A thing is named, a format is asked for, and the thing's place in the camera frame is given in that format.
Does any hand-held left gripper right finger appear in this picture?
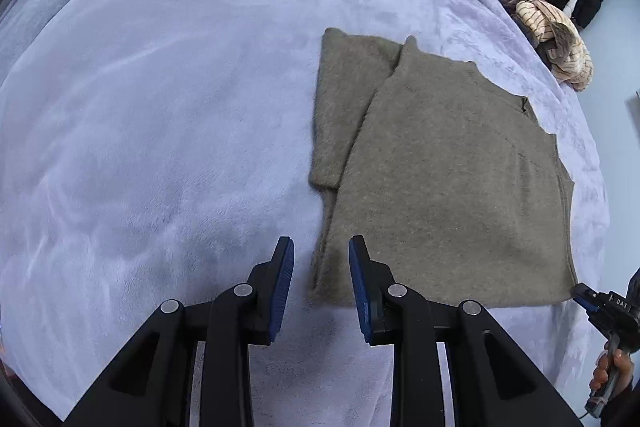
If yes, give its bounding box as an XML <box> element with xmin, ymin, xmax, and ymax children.
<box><xmin>348</xmin><ymin>235</ymin><xmax>586</xmax><ymax>427</ymax></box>

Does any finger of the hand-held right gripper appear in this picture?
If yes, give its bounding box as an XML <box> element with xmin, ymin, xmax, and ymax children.
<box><xmin>571</xmin><ymin>283</ymin><xmax>602</xmax><ymax>315</ymax></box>

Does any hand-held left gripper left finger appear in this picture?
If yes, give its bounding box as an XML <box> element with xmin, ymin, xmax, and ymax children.
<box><xmin>62</xmin><ymin>236</ymin><xmax>296</xmax><ymax>427</ymax></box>

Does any olive knit sweater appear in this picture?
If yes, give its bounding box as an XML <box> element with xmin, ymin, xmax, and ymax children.
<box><xmin>307</xmin><ymin>27</ymin><xmax>580</xmax><ymax>308</ymax></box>

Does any person's right forearm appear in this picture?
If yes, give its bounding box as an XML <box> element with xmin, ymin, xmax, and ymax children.
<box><xmin>599</xmin><ymin>369</ymin><xmax>640</xmax><ymax>427</ymax></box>

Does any beige striped clothes pile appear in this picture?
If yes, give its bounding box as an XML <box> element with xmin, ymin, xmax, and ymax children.
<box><xmin>434</xmin><ymin>0</ymin><xmax>594</xmax><ymax>92</ymax></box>

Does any person's right hand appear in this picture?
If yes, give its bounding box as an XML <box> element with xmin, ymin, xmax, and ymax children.
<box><xmin>590</xmin><ymin>347</ymin><xmax>636</xmax><ymax>400</ymax></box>

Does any lavender plush blanket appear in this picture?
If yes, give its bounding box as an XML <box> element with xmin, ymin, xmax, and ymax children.
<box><xmin>0</xmin><ymin>0</ymin><xmax>611</xmax><ymax>427</ymax></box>

